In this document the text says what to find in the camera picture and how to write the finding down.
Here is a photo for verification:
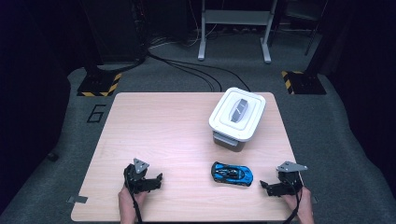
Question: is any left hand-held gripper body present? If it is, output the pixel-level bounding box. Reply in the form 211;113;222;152
123;158;151;194

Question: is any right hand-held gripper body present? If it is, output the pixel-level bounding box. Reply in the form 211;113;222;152
276;161;308;197

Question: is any blue toy car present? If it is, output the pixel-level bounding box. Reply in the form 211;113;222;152
210;161;254;188

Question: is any translucent brown storage box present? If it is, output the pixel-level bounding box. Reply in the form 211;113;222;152
212;130;248;153

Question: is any white box lid grey handle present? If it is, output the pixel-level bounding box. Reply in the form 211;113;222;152
208;87;267;143

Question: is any person's left hand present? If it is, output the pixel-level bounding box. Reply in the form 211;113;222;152
118;186;149;214

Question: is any person's right hand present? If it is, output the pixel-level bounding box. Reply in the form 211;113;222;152
281;187;314;216

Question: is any black yellow striped stand base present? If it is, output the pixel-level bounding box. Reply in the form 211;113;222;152
77;72;123;97
281;70;327;95

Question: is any dark equipment cabinet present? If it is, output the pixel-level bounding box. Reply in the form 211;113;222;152
78;0;148;63

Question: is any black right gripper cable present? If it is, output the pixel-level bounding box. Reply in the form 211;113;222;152
282;183;304;224

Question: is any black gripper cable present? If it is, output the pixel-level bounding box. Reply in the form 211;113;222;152
123;174;144;224
282;183;304;224

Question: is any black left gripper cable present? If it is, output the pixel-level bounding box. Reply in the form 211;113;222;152
123;174;144;224

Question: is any black floor cable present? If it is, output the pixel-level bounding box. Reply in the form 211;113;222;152
155;59;217;93
148;54;223;93
147;50;251;93

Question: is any bundle of thin floor cables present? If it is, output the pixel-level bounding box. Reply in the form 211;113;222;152
148;29;201;50

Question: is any white metal stand frame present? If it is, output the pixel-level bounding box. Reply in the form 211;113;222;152
197;0;278;64

